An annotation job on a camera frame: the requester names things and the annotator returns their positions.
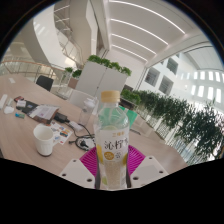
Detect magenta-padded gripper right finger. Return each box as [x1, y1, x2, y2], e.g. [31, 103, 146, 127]
[125, 144, 170, 190]

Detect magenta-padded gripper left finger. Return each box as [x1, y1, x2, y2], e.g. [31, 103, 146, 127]
[58, 145, 101, 190]

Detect clear yellow-capped drink bottle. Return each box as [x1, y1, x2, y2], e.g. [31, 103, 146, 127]
[92, 90, 131, 191]

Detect colourful sticker sheet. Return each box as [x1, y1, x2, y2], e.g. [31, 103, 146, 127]
[49, 121, 74, 145]

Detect white plug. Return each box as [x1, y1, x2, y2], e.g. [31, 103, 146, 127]
[68, 120, 84, 132]

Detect white cup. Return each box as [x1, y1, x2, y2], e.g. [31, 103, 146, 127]
[32, 124, 55, 157]

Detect clear shaker bottle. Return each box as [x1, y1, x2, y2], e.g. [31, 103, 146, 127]
[78, 97, 98, 127]

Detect black power adapter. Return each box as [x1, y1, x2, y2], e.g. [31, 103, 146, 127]
[53, 112, 70, 124]

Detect tall green plant hedge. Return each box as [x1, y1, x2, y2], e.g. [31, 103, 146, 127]
[133, 89, 224, 161]

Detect green plants in planter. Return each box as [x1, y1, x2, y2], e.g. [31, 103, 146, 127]
[120, 88, 142, 105]

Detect white chair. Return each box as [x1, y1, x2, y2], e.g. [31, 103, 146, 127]
[68, 89, 98, 109]

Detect grey paper booklet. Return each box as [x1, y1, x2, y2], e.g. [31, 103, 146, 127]
[28, 104, 61, 125]

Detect flat black tablet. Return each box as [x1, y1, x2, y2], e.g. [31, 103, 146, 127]
[18, 99, 39, 114]

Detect tall white cabinet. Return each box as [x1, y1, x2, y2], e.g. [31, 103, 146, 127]
[74, 61, 129, 99]

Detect small potted green plants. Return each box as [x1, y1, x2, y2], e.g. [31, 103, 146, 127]
[63, 66, 83, 80]

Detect small white pouch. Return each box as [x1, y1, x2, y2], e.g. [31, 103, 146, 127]
[3, 105, 15, 115]

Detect low green leafy plants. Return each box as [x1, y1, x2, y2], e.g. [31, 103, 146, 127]
[87, 54, 133, 77]

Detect long white device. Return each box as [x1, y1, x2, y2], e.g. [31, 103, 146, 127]
[0, 93, 8, 109]

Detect glass balustrade railing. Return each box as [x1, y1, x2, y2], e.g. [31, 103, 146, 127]
[0, 59, 68, 84]

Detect ceiling light strips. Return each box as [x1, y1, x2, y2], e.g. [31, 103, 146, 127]
[108, 0, 187, 63]

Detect black cable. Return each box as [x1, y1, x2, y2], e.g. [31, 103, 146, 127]
[68, 121, 98, 151]

